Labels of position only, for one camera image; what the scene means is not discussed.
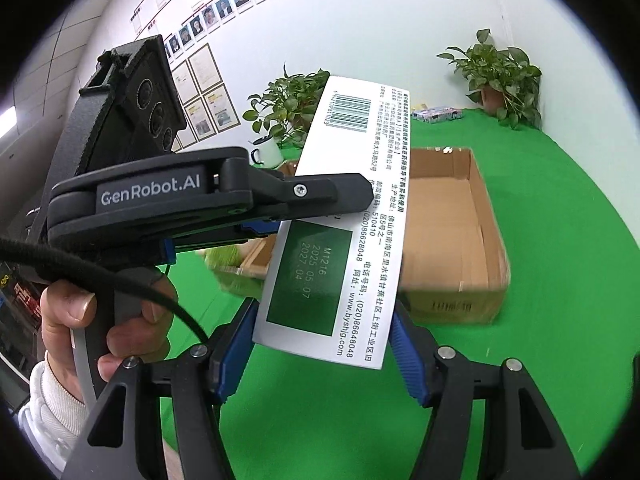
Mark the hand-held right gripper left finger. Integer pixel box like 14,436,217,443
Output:
62,299,262,480

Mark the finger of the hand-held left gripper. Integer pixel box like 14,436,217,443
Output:
162,217,281,264
220,156,375,222

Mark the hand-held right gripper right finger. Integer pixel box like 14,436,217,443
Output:
389,306,582,480

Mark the narrow cardboard box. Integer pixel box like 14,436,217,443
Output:
239,232,281,281

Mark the white and green medicine box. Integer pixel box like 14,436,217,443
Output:
252,76,413,372

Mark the large cardboard box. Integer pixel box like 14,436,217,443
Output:
280,147,512,326

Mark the person's left forearm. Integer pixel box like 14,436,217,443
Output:
17,352,88,473

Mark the person's left hand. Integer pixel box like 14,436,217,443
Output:
39,270,180,397

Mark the green plush toy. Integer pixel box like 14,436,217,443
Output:
205,245,266,303

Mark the white enamel mug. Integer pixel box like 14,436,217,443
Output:
250,140,281,168

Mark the potted green plant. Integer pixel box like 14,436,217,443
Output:
242,62,331,151
435,29,543,131

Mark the group of framed certificates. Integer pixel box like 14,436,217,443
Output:
170,42,243,150

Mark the pack of small cartons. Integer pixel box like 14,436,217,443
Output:
417,106,463,123

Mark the green tablecloth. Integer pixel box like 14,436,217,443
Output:
160,107,640,480

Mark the black braided cable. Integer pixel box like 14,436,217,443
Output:
0,237,210,343

